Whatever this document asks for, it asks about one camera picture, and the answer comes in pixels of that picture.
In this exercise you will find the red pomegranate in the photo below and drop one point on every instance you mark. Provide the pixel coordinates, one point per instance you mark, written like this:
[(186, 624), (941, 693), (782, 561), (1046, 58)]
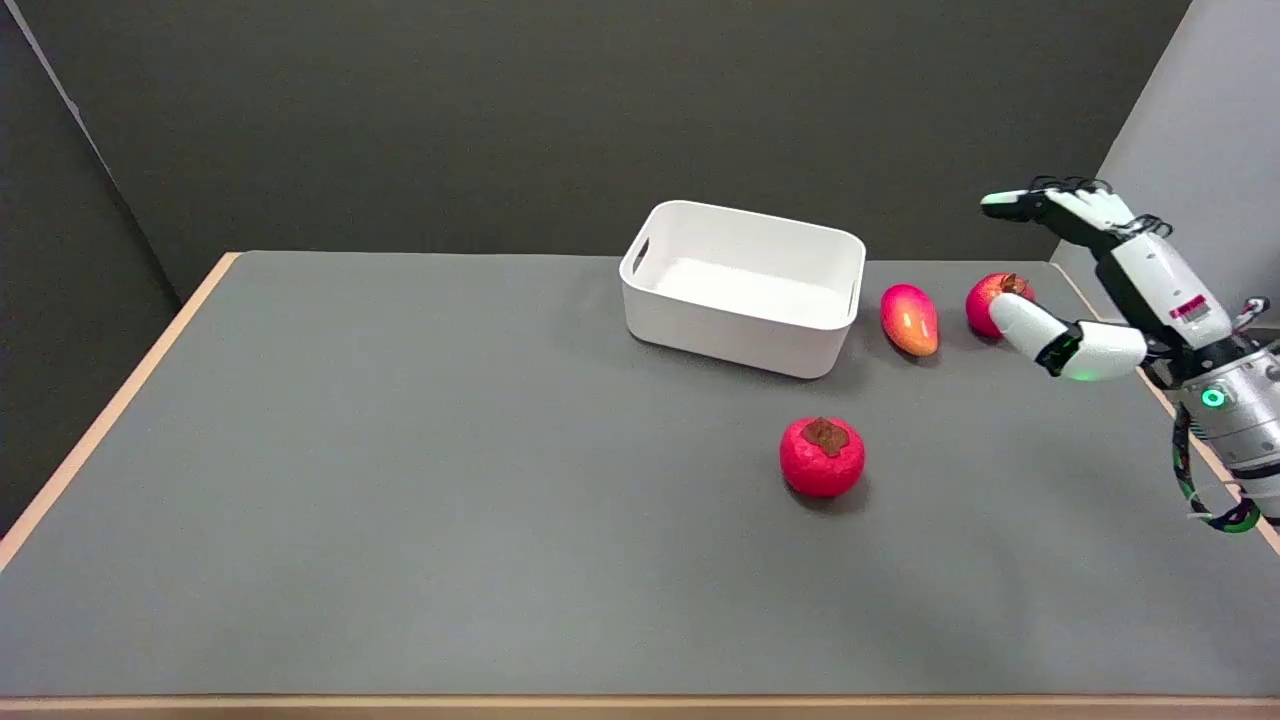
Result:
[(822, 457), (988, 300)]

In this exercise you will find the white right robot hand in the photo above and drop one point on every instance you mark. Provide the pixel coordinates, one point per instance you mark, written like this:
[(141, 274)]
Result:
[(1150, 270)]

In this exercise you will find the grey table mat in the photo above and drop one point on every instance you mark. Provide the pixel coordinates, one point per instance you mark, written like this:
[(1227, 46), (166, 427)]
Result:
[(640, 475)]

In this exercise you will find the red orange mango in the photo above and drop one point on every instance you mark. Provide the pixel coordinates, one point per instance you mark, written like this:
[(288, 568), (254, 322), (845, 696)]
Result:
[(909, 319)]

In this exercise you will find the white plastic bin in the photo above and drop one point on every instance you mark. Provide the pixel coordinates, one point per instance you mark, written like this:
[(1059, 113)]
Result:
[(742, 288)]

